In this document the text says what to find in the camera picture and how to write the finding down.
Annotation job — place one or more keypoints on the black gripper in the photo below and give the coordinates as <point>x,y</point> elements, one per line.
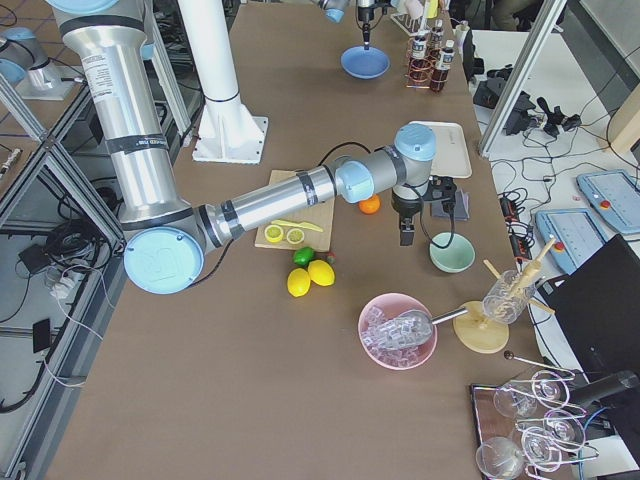
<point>365,16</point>
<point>404,210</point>

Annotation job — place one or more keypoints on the orange fruit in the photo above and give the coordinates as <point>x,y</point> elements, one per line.
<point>370,206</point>

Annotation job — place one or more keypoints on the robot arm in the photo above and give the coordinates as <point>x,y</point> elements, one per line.
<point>167,238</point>
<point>335,10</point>

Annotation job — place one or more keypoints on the blue plate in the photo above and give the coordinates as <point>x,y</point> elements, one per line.
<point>364,63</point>

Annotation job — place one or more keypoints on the mint green bowl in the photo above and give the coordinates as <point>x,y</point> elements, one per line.
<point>457,257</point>

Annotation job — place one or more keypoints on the grey folded cloth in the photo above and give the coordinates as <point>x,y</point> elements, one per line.
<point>458,206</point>

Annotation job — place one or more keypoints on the dark drink bottle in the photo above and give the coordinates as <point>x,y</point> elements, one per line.
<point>442,67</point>
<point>418,63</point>
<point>436,38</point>

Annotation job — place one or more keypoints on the cream rabbit tray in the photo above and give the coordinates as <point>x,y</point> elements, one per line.
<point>451,158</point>

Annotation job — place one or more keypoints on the pink bowl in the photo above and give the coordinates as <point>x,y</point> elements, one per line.
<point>379,310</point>

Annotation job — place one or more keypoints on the wooden cutting board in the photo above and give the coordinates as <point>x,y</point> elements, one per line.
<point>321,214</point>

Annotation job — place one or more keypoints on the whole yellow lemon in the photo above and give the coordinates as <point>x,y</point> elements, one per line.
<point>321,273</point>
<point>298,282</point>

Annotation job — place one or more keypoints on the metal ice scoop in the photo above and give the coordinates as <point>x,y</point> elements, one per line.
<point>412,328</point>

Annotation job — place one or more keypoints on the yellow plastic knife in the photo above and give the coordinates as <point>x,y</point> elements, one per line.
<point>302,225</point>

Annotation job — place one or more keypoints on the green lime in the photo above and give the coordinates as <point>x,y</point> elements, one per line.
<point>303,256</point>

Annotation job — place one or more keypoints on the black power strip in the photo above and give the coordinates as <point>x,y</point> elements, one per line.
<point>520,234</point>

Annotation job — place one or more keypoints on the lemon half slice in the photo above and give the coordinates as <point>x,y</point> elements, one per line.
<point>295,236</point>
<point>274,233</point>

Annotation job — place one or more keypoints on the clear glass mug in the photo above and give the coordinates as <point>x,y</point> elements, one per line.
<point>503,304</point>

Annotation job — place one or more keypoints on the round wooden rack base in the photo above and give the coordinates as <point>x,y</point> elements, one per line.
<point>479,333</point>

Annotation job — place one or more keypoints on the blue teach pendant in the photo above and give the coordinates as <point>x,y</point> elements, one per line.
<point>577,233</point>
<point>614,196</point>

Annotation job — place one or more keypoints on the wine glass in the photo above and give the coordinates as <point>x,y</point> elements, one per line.
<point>500,458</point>
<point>539,450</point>
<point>515,399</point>

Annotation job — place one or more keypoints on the black laptop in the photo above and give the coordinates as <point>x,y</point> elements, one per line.
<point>597,308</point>

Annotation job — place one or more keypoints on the black framed tray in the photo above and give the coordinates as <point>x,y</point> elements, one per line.
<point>489,422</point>

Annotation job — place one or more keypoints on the copper wire bottle rack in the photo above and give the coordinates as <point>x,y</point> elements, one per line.
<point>427,67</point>

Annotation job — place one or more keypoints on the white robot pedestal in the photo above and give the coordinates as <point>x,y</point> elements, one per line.
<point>227,132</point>

